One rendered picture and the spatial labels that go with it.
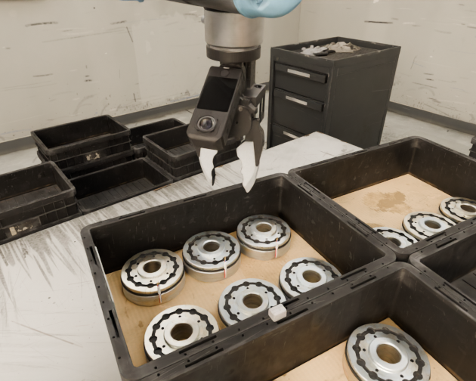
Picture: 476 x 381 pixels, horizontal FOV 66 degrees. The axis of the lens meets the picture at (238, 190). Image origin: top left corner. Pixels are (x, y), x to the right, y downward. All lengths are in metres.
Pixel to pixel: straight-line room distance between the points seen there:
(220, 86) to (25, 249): 0.71
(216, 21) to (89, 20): 3.01
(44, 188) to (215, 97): 1.35
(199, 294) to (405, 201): 0.53
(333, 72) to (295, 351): 1.60
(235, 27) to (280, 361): 0.41
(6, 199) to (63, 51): 1.90
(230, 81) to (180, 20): 3.35
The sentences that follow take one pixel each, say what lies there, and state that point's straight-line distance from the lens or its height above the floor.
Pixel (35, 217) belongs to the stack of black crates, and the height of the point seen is 0.53.
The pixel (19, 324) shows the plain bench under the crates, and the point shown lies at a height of 0.70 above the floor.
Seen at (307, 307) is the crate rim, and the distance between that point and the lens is 0.48.
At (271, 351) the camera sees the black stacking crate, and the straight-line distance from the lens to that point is 0.49.
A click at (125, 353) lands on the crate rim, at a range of 0.45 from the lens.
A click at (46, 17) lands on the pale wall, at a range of 3.37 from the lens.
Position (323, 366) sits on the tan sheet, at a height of 0.83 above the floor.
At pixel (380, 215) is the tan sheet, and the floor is 0.83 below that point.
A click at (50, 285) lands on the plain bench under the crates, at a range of 0.91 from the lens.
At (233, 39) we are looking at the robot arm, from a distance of 0.47.
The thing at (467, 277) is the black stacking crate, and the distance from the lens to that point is 0.76.
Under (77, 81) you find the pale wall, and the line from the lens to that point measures 3.49.
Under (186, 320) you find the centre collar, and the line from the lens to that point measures 0.55.
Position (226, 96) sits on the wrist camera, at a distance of 0.47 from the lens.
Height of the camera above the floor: 1.29
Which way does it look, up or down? 31 degrees down
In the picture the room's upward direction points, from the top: straight up
